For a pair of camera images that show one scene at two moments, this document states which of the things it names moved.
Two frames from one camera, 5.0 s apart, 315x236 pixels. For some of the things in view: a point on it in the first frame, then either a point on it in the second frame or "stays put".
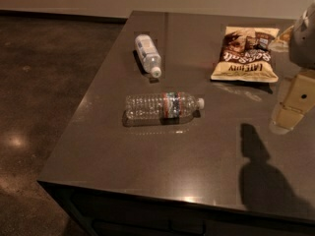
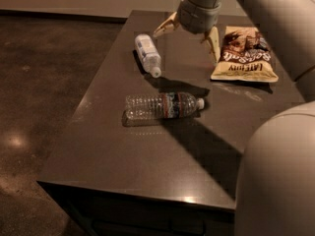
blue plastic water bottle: [149, 54] stays put
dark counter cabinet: [114, 212] stays put
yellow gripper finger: [282, 44] to [166, 27]
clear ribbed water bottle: [161, 106] stays put
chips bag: [245, 55] stays put
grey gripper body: [304, 43] to [198, 19]
